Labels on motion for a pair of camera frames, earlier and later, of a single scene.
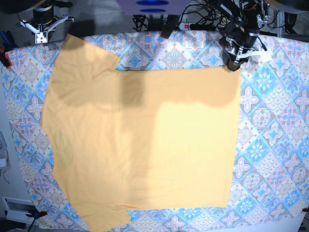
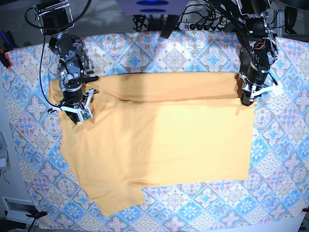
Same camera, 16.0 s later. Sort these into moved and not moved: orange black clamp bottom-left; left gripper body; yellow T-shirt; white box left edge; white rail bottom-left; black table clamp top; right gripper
Moved: left gripper body; right gripper; yellow T-shirt
Not moved: black table clamp top; white box left edge; orange black clamp bottom-left; white rail bottom-left
